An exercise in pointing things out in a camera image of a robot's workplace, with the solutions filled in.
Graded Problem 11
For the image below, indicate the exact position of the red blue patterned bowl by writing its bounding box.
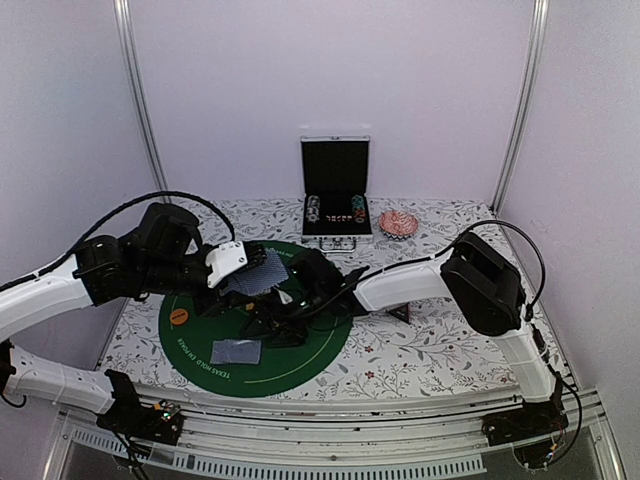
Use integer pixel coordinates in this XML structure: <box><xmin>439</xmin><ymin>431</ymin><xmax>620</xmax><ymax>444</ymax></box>
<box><xmin>378</xmin><ymin>210</ymin><xmax>419</xmax><ymax>240</ymax></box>

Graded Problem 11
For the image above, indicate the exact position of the triangular all in marker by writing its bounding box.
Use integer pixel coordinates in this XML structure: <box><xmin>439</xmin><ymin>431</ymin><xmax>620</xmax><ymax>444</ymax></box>
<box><xmin>387</xmin><ymin>303</ymin><xmax>410</xmax><ymax>324</ymax></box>

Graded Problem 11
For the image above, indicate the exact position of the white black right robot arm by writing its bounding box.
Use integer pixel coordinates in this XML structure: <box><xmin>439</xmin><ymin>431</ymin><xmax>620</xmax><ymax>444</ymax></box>
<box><xmin>250</xmin><ymin>230</ymin><xmax>558</xmax><ymax>436</ymax></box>

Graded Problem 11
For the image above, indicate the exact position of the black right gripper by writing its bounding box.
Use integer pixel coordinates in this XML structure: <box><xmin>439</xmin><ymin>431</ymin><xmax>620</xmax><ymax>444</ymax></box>
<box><xmin>239</xmin><ymin>287</ymin><xmax>328</xmax><ymax>348</ymax></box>

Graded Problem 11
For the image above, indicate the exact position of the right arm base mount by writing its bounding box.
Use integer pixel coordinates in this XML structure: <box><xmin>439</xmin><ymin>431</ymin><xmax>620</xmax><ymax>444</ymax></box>
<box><xmin>481</xmin><ymin>401</ymin><xmax>569</xmax><ymax>470</ymax></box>

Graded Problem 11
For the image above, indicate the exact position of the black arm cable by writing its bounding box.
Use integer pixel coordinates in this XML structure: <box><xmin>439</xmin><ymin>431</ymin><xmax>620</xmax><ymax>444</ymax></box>
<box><xmin>304</xmin><ymin>219</ymin><xmax>584</xmax><ymax>451</ymax></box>
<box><xmin>0</xmin><ymin>191</ymin><xmax>236</xmax><ymax>291</ymax></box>

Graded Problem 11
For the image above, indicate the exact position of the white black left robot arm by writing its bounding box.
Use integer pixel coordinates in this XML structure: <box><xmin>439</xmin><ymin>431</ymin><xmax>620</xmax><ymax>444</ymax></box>
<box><xmin>1</xmin><ymin>241</ymin><xmax>249</xmax><ymax>434</ymax></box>

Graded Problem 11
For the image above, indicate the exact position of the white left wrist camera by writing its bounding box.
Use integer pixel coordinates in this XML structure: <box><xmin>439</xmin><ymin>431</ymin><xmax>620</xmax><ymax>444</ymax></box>
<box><xmin>204</xmin><ymin>241</ymin><xmax>247</xmax><ymax>289</ymax></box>

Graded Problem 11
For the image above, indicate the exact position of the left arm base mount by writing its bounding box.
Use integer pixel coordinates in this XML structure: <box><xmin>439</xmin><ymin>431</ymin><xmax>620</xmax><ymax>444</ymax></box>
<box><xmin>96</xmin><ymin>369</ymin><xmax>184</xmax><ymax>446</ymax></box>

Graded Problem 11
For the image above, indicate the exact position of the left aluminium frame post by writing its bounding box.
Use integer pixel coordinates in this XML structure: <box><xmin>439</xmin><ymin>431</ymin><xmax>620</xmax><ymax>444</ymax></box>
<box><xmin>113</xmin><ymin>0</ymin><xmax>169</xmax><ymax>191</ymax></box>

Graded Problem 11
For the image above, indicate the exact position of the front aluminium rail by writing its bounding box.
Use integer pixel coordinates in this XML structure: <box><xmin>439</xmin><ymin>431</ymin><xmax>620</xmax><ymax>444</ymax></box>
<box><xmin>47</xmin><ymin>387</ymin><xmax>626</xmax><ymax>480</ymax></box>

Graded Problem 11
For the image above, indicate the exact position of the poker chip row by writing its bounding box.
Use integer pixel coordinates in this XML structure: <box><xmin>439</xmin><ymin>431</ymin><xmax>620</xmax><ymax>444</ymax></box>
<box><xmin>351</xmin><ymin>195</ymin><xmax>366</xmax><ymax>223</ymax></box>
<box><xmin>306</xmin><ymin>195</ymin><xmax>321</xmax><ymax>223</ymax></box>

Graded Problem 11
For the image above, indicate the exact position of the orange big blind button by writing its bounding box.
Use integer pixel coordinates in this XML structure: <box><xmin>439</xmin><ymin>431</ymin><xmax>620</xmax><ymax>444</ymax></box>
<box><xmin>169</xmin><ymin>308</ymin><xmax>189</xmax><ymax>326</ymax></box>

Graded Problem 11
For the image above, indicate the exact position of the red dice row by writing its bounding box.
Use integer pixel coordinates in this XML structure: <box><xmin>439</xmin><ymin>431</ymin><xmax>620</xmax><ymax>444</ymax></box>
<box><xmin>325</xmin><ymin>215</ymin><xmax>353</xmax><ymax>223</ymax></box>

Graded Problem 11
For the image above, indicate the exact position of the left poker chip row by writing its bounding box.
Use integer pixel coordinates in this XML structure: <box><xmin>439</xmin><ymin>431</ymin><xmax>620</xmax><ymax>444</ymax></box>
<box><xmin>306</xmin><ymin>195</ymin><xmax>321</xmax><ymax>223</ymax></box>

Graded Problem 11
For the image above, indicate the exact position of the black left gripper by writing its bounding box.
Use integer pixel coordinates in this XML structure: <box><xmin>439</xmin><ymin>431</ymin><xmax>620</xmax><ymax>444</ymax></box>
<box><xmin>140</xmin><ymin>244</ymin><xmax>255</xmax><ymax>318</ymax></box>

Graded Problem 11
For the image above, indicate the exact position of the aluminium poker chip case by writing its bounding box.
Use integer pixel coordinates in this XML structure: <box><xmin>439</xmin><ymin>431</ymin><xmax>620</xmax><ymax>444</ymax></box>
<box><xmin>300</xmin><ymin>135</ymin><xmax>373</xmax><ymax>254</ymax></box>

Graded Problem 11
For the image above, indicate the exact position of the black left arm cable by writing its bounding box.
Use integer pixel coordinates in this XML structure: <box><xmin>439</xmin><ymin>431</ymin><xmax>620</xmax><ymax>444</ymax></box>
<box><xmin>0</xmin><ymin>191</ymin><xmax>236</xmax><ymax>291</ymax></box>

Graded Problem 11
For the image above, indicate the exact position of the right aluminium frame post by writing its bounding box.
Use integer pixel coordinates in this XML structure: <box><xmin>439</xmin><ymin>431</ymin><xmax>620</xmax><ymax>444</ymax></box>
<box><xmin>490</xmin><ymin>0</ymin><xmax>550</xmax><ymax>216</ymax></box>

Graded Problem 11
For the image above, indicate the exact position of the aluminium frame post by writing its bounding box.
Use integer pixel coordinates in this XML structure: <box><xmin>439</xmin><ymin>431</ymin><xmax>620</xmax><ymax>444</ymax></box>
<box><xmin>490</xmin><ymin>0</ymin><xmax>550</xmax><ymax>216</ymax></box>
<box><xmin>113</xmin><ymin>0</ymin><xmax>169</xmax><ymax>191</ymax></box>

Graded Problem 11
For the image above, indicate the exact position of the blue playing card deck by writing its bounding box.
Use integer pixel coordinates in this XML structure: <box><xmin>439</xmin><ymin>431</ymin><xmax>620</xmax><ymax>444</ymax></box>
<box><xmin>221</xmin><ymin>249</ymin><xmax>289</xmax><ymax>297</ymax></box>

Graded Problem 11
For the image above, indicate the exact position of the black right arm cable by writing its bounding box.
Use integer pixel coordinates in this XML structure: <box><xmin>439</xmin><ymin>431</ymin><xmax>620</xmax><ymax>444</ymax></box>
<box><xmin>304</xmin><ymin>219</ymin><xmax>584</xmax><ymax>451</ymax></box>

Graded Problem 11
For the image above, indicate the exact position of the right poker chip row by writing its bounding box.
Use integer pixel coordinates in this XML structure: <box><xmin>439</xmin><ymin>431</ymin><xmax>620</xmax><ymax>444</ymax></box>
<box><xmin>351</xmin><ymin>195</ymin><xmax>366</xmax><ymax>223</ymax></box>

